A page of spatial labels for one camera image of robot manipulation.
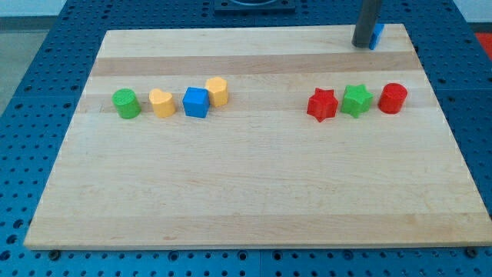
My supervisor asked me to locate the yellow heart block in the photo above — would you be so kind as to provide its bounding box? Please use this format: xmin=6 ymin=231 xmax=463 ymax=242
xmin=148 ymin=88 xmax=176 ymax=118

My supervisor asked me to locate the blue cube block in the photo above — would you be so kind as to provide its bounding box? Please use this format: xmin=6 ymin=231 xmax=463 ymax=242
xmin=182 ymin=87 xmax=210 ymax=118

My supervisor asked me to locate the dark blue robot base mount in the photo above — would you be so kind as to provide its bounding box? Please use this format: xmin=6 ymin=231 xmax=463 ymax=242
xmin=214 ymin=0 xmax=296 ymax=14

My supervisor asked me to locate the blue block behind rod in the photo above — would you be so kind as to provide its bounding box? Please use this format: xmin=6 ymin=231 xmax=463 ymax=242
xmin=369 ymin=23 xmax=384 ymax=50

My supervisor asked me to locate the red star block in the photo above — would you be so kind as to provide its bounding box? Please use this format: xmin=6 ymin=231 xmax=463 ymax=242
xmin=307 ymin=88 xmax=338 ymax=122

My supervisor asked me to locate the green cylinder block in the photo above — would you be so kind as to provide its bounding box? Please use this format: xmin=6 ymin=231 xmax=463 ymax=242
xmin=111 ymin=88 xmax=141 ymax=119

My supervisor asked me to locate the red cylinder block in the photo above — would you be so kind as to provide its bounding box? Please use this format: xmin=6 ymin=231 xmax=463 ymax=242
xmin=378 ymin=83 xmax=408 ymax=114

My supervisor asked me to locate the grey cylindrical pointer rod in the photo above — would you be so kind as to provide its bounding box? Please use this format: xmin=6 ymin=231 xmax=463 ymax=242
xmin=351 ymin=0 xmax=383 ymax=48

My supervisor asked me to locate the green star block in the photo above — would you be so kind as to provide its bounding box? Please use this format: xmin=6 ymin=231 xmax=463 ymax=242
xmin=341 ymin=84 xmax=374 ymax=118

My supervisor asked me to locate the yellow hexagon block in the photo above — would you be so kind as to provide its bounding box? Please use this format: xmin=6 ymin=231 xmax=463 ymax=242
xmin=205 ymin=77 xmax=229 ymax=107

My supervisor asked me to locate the wooden board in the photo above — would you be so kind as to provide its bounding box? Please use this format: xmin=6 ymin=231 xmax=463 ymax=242
xmin=24 ymin=24 xmax=491 ymax=250

